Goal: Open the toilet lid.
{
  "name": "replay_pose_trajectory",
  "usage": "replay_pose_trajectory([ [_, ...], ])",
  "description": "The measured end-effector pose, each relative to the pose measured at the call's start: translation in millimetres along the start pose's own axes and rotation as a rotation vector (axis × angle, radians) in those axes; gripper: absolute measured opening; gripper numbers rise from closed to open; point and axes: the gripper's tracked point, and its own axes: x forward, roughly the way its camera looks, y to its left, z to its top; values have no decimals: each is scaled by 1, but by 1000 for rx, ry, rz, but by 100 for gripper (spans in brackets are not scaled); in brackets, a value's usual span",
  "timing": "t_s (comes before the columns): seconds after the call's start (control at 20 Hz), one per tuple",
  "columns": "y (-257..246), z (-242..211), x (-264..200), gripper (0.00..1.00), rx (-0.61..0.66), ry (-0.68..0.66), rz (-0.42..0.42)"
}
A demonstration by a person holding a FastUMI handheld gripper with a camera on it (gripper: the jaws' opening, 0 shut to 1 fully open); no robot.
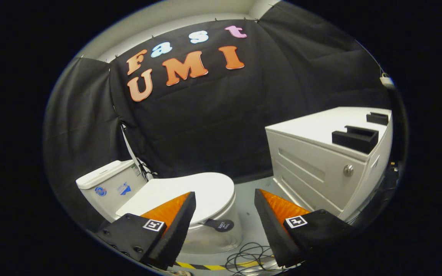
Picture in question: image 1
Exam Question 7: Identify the black light stand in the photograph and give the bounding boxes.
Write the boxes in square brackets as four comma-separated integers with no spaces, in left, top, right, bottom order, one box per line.
[120,123,156,181]

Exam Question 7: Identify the black backdrop cloth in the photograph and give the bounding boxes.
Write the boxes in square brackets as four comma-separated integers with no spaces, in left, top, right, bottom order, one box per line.
[44,1,394,230]

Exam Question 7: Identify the yellow black floor tape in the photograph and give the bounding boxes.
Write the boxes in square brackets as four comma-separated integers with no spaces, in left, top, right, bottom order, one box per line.
[175,261,267,271]

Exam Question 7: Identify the black round tag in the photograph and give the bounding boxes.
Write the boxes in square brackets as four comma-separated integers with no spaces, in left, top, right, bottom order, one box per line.
[205,218,235,232]

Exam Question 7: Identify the white ceramic toilet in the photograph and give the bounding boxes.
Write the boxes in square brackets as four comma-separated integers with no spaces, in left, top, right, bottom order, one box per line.
[76,159,244,255]

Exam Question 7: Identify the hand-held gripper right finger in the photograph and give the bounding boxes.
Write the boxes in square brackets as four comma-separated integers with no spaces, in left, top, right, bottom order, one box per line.
[254,188,356,269]

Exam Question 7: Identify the black floor cables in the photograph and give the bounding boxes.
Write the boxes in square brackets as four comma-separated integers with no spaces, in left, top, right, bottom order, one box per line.
[225,241,283,274]

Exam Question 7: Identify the white toilet lid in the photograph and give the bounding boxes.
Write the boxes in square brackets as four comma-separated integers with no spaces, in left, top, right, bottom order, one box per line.
[115,172,236,227]

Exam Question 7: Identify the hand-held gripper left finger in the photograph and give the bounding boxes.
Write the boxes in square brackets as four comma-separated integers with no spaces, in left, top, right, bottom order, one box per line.
[95,191,197,271]

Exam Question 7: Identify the white drawer cabinet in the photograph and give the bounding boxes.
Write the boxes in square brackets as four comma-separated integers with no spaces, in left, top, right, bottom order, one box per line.
[265,107,394,223]

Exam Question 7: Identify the black plastic holder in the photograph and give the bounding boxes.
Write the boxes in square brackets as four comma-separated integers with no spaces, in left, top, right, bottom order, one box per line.
[331,126,379,154]
[366,112,389,126]

